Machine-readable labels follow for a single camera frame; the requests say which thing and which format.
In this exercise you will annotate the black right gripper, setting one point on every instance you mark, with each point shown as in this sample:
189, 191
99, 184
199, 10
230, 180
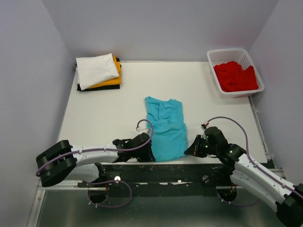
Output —
194, 150

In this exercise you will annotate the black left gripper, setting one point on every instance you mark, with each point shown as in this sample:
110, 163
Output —
148, 157

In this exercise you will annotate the turquoise t shirt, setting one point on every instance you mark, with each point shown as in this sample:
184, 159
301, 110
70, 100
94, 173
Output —
169, 141

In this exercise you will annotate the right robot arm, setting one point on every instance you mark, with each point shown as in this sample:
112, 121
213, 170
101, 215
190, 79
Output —
282, 196

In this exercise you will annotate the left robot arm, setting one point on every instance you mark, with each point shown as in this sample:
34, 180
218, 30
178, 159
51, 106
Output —
62, 160

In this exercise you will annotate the folded black t shirt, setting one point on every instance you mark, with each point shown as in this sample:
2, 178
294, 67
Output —
104, 87

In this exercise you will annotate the folded yellow t shirt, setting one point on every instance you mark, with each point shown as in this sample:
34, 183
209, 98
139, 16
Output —
113, 79

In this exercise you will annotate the red t shirt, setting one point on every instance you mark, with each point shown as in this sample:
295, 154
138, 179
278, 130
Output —
233, 78

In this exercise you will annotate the white plastic laundry basket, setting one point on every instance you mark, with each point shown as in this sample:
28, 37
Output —
239, 55

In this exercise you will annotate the folded white t shirt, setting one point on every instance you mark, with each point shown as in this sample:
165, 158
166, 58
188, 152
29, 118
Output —
94, 72

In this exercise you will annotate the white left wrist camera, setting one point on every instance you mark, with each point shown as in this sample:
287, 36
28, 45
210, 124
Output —
140, 130

